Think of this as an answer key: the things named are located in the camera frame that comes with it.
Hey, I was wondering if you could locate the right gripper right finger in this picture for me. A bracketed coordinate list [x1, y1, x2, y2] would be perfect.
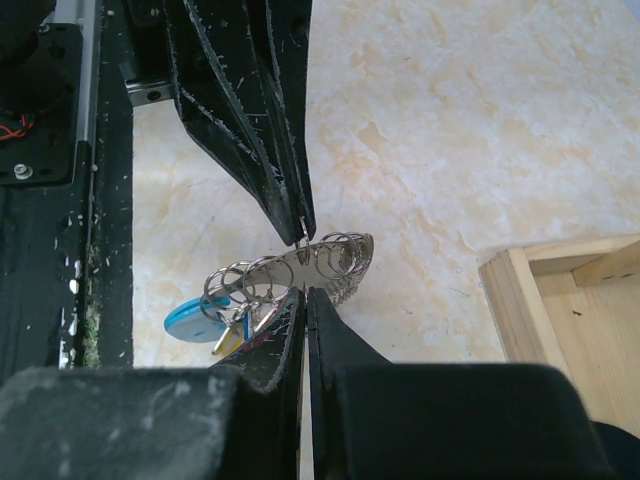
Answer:
[307, 288, 639, 479]

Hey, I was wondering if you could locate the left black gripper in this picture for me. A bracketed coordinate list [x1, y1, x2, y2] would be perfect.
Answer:
[120, 0, 316, 240]

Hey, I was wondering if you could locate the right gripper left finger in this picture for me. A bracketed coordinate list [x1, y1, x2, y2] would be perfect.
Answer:
[1, 290, 305, 479]

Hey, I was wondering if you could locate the light blue carabiner tag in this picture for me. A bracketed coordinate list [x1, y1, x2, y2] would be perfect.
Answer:
[164, 296, 231, 343]

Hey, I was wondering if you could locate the metal disc with keyrings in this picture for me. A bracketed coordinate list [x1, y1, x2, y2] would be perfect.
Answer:
[198, 231, 375, 334]

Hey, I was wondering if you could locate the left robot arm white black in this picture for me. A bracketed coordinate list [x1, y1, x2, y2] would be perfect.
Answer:
[1, 1, 316, 245]

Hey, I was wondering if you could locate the wooden clothes rack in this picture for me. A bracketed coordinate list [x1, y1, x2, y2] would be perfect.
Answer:
[480, 235, 639, 435]

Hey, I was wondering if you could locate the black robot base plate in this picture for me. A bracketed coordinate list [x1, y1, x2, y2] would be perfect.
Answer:
[1, 1, 133, 378]

